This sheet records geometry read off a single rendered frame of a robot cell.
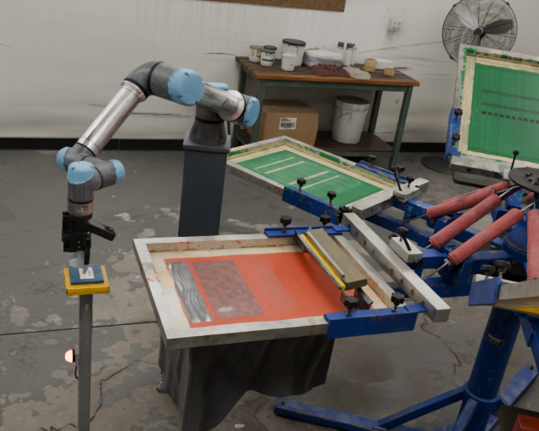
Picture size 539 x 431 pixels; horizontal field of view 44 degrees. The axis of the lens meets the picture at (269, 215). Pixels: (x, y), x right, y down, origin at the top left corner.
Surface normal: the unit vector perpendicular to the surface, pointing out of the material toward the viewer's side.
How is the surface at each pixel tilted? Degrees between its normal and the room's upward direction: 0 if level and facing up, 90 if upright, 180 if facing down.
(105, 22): 90
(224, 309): 0
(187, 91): 87
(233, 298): 0
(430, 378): 0
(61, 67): 90
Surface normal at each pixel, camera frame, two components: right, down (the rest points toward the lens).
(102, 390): 0.13, -0.90
